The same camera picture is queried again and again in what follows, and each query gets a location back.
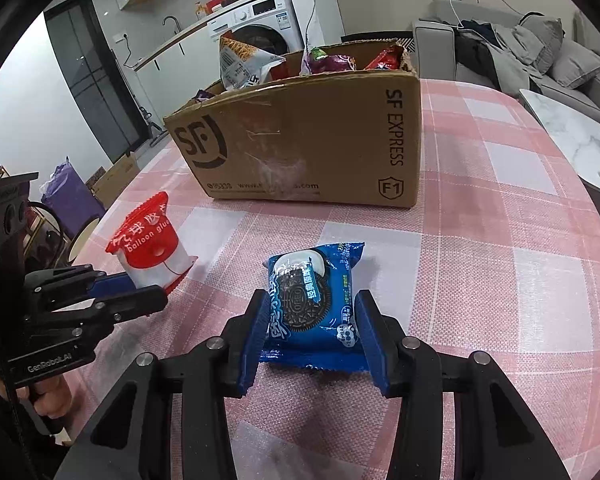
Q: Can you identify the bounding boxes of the white marble coffee table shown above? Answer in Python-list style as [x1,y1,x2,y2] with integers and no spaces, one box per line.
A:
[519,89,600,201]

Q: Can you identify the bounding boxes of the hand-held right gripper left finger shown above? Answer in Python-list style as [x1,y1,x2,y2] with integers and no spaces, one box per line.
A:
[67,289,276,480]

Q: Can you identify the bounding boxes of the grey sofa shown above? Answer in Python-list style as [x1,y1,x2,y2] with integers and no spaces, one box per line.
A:
[412,0,600,128]

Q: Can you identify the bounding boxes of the white washing machine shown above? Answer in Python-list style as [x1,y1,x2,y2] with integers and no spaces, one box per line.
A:
[207,0,306,58]

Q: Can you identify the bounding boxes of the black tall cabinet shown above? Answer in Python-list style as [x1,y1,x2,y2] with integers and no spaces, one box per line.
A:
[45,0,153,166]

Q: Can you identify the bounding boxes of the purple grape candy packet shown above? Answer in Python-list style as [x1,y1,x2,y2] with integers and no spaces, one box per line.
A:
[300,46,357,76]

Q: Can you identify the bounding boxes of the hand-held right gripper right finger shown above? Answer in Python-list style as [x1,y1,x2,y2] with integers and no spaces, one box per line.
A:
[354,290,573,480]

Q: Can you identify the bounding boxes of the dark clothes pile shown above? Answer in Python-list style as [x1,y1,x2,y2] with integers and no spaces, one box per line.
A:
[455,20,543,93]

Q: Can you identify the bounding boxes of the small open cardboard box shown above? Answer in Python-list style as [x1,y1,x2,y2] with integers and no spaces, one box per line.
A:
[87,152,141,208]

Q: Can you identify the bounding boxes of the red white glue dispenser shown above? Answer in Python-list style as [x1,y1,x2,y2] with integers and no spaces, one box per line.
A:
[105,191,200,295]

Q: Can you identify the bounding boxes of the brown cardboard box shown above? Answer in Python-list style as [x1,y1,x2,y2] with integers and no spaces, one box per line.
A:
[162,37,422,210]

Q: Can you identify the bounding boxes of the purple bag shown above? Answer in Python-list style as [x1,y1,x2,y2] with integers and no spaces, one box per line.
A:
[40,157,106,238]

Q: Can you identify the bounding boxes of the black cable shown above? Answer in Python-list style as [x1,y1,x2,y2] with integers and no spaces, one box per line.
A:
[0,380,36,480]

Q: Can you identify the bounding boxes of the orange white chips packet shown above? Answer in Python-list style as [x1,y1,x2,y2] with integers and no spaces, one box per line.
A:
[219,35,287,92]

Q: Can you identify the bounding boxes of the blue cookie packet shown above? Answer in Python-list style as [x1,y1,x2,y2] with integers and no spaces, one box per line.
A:
[259,241,371,372]

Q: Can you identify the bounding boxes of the person's left hand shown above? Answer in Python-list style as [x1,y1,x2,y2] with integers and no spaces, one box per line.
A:
[0,372,69,426]

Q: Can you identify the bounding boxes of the red barcode snack packet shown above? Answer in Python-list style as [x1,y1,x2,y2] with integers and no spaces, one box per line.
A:
[364,45,403,71]

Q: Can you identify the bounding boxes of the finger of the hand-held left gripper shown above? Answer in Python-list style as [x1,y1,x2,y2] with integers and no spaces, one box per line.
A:
[22,262,139,307]
[25,284,169,347]

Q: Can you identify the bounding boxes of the pink plaid tablecloth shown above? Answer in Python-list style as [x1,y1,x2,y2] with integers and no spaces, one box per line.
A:
[65,77,600,480]

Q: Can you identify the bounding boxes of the grey cushion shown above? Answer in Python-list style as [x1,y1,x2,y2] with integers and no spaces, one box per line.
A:
[550,40,600,91]
[520,12,566,76]

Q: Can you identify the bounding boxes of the white kitchen counter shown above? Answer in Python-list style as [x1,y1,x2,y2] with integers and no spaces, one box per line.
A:
[132,7,221,73]

